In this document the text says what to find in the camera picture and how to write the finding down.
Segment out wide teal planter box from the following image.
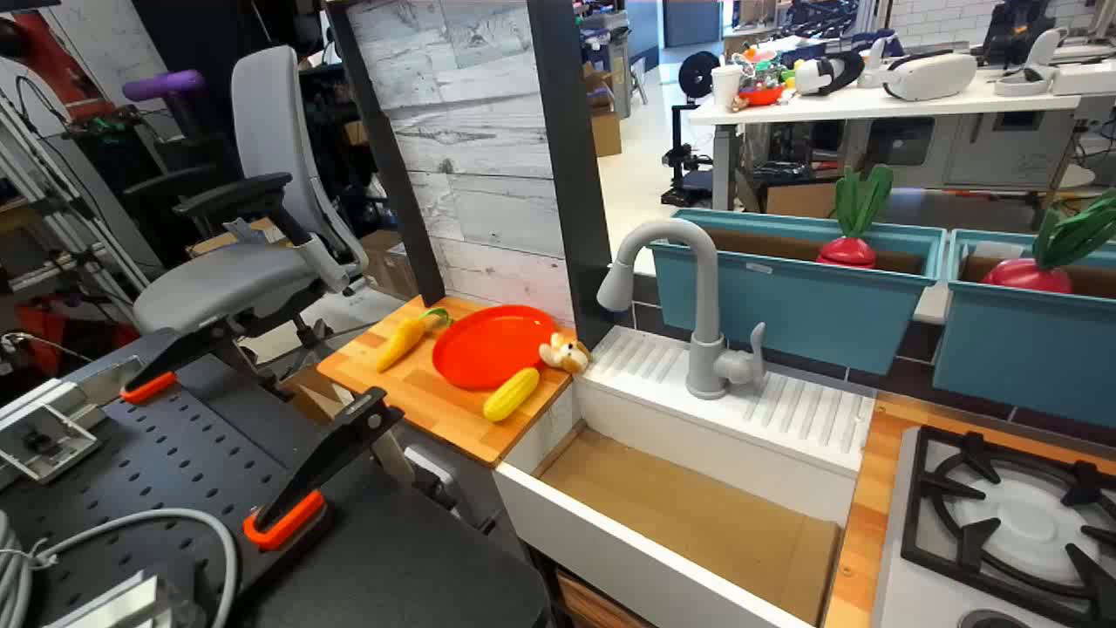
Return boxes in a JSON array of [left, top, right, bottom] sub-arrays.
[[648, 206, 953, 377]]

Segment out grey toy faucet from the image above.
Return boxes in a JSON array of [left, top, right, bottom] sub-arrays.
[[595, 217, 772, 406]]

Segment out colourful toy pile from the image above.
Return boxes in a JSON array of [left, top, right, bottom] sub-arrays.
[[736, 45, 806, 113]]

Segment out yellow corn toy green leaves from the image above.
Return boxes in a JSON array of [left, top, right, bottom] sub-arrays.
[[372, 304, 454, 377]]

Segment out white cup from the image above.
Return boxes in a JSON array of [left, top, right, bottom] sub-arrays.
[[708, 63, 747, 117]]

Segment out white background table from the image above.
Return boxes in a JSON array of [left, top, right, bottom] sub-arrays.
[[684, 66, 1116, 212]]

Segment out brown doll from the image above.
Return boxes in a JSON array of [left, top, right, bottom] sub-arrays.
[[534, 330, 595, 377]]

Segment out orange plate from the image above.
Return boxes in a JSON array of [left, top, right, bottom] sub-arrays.
[[428, 304, 567, 395]]

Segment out grey office chair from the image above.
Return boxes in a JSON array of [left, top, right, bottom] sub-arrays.
[[130, 41, 378, 353]]

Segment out grey cable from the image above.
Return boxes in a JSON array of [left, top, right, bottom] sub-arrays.
[[0, 508, 245, 628]]

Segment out white stove top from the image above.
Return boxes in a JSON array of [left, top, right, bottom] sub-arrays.
[[871, 423, 1116, 628]]

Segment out white toy sink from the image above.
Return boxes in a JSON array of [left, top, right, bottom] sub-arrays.
[[491, 321, 880, 628]]

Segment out silver metal bracket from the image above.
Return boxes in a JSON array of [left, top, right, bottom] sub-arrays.
[[0, 397, 106, 488]]

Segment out cardboard box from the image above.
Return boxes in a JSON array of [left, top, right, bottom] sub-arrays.
[[590, 107, 626, 160]]

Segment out large black orange clamp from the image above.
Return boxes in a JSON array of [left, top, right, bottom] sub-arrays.
[[241, 384, 410, 556]]

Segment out aluminium frame rails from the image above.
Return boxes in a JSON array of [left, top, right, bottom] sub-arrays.
[[0, 56, 168, 308]]

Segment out white VR headset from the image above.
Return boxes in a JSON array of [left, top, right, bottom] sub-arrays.
[[880, 45, 979, 105]]

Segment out plain yellow toy vegetable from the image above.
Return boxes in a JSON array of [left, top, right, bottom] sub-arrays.
[[477, 368, 546, 425]]

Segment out large red radish toy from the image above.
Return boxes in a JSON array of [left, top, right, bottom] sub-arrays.
[[983, 188, 1116, 297]]

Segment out wooden cutting board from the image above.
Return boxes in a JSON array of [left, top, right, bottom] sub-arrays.
[[314, 295, 582, 467]]

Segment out black vertical post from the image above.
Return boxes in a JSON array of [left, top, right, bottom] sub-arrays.
[[524, 0, 622, 351]]

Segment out black stove grate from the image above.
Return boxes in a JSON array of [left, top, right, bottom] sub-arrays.
[[901, 423, 1116, 628]]

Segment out small black orange clamp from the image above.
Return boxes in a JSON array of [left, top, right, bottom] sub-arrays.
[[120, 318, 238, 408]]

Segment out small red radish toy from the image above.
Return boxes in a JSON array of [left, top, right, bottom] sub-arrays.
[[813, 160, 901, 271]]

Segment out black perforated table plate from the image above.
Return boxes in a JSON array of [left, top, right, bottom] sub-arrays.
[[0, 353, 556, 628]]

